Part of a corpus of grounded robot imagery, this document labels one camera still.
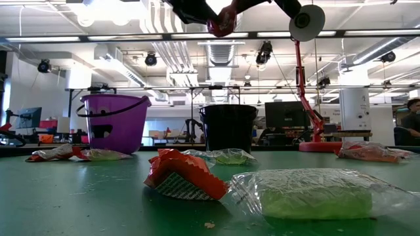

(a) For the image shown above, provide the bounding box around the clear packet orange candy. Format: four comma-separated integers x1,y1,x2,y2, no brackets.
334,140,401,164

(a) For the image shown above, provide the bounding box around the small red candy packet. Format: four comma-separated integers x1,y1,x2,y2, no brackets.
71,146,89,161

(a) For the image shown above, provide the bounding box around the large clear packet green candy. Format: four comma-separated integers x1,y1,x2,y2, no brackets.
220,168,420,227

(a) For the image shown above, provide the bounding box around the black computer monitor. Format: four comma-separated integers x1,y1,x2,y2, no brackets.
264,100,312,129

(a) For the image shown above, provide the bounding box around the black bucket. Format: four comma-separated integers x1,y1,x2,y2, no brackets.
198,104,259,154

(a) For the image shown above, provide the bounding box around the white cylindrical column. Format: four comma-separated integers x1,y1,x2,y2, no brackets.
339,87,372,132

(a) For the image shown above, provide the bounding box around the purple bucket with face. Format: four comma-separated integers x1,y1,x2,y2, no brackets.
75,94,153,155

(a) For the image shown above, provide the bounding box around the wooden background table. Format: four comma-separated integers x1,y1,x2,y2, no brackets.
323,131,373,138

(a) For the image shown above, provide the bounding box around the red desk lamp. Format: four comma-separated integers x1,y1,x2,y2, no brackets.
288,3,345,153

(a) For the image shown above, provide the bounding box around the person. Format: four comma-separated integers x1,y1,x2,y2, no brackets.
402,98,420,138

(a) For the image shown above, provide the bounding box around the white box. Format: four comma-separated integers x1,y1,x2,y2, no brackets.
56,117,71,134

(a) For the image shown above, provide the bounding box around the black office chair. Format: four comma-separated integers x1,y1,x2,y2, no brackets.
392,127,411,147

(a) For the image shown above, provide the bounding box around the grey computer monitor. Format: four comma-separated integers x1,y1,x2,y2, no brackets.
16,106,43,130

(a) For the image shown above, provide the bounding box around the green table mat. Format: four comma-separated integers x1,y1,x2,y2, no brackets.
0,150,420,236

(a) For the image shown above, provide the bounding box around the black looped background cable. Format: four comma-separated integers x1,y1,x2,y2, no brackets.
0,130,27,148

